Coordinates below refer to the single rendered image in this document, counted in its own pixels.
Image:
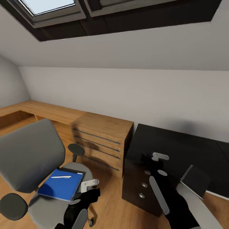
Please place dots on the notebook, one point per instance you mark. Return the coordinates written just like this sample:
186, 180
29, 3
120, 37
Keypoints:
196, 180

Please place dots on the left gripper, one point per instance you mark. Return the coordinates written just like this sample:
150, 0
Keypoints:
92, 195

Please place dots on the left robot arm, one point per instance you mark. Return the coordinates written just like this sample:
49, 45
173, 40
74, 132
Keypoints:
76, 214

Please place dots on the desktop computer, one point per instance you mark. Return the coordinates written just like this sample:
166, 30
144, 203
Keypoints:
203, 216

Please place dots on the mouse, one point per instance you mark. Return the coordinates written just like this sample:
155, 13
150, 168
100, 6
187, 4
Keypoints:
146, 154

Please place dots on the desk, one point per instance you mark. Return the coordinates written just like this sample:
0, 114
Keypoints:
210, 156

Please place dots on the swivel chair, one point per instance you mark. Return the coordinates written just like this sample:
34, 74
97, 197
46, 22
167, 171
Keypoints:
28, 155

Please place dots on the folder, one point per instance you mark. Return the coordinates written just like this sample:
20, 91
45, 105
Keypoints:
61, 188

